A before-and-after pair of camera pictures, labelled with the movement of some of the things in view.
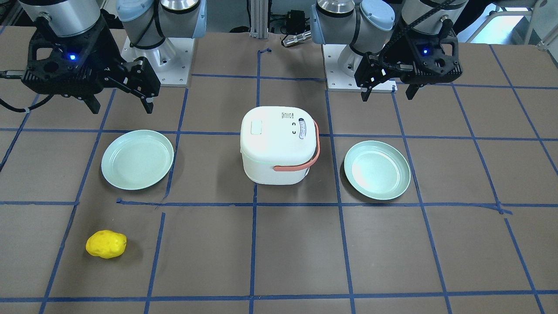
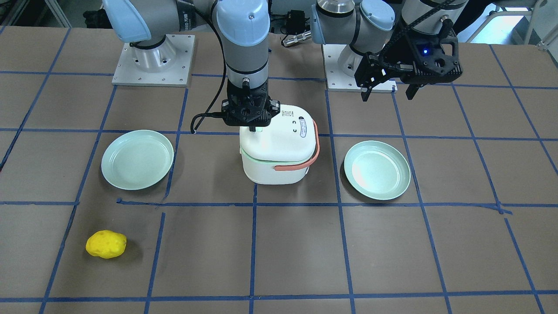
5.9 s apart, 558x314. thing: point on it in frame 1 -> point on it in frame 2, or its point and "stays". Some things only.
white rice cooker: (271, 136) stays
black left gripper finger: (411, 90) stays
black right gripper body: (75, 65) -> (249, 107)
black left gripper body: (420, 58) stays
